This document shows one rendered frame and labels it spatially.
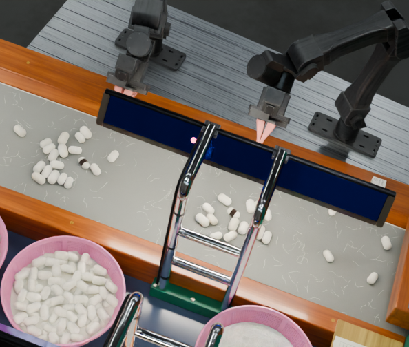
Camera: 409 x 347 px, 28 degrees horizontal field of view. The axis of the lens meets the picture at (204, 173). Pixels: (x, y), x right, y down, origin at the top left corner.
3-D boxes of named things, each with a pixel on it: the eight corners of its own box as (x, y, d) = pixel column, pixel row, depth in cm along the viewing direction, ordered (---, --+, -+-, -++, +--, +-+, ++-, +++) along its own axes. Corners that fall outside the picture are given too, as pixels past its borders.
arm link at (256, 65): (255, 89, 189) (292, 55, 184) (241, 62, 194) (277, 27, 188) (285, 102, 198) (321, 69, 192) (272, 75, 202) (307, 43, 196)
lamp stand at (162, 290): (176, 230, 203) (202, 114, 167) (253, 259, 201) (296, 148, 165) (148, 295, 192) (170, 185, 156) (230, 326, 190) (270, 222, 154)
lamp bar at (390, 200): (109, 98, 177) (111, 75, 171) (389, 199, 172) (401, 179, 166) (95, 124, 172) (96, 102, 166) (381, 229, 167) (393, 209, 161)
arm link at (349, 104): (340, 127, 218) (402, 36, 195) (330, 107, 222) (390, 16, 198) (359, 125, 221) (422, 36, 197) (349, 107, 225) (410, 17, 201)
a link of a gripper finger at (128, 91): (122, 120, 200) (135, 83, 199) (95, 110, 200) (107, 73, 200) (128, 120, 207) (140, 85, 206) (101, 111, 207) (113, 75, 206)
